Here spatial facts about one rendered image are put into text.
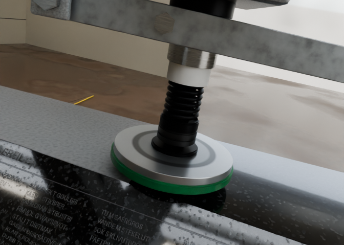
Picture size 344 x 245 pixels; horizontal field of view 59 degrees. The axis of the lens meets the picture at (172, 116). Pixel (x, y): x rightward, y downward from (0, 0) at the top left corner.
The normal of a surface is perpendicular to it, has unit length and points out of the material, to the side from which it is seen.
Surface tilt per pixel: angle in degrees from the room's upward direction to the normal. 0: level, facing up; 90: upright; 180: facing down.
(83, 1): 90
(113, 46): 90
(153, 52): 90
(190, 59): 90
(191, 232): 45
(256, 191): 0
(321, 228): 0
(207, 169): 0
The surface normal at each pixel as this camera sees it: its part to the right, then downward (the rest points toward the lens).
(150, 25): -0.02, 0.31
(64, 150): 0.18, -0.93
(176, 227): -0.09, -0.49
